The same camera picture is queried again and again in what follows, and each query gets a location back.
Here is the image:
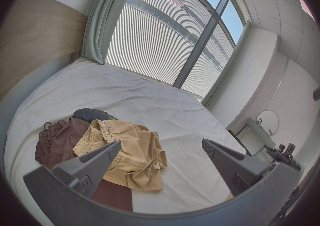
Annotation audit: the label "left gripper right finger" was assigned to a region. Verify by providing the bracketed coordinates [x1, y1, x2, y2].
[201, 138, 270, 197]

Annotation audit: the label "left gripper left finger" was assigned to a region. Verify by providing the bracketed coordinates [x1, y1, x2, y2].
[51, 141, 122, 198]

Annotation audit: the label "tan shorts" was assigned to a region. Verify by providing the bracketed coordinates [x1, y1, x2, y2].
[72, 119, 167, 191]

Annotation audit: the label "bed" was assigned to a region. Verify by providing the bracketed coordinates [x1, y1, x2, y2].
[0, 0, 248, 214]

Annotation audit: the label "brown shorts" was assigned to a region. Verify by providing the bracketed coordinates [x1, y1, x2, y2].
[35, 119, 133, 212]

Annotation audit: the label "dark grey garment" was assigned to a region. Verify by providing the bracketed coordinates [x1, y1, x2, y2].
[69, 108, 109, 124]

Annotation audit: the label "blue-green curtain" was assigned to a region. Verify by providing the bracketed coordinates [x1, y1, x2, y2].
[84, 0, 144, 65]

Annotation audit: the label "window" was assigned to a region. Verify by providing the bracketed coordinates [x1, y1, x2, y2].
[104, 0, 252, 107]

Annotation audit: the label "white wall-mounted table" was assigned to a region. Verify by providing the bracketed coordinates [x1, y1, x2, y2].
[235, 117, 276, 156]

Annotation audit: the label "round wall mirror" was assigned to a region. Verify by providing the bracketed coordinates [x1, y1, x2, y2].
[257, 110, 279, 135]

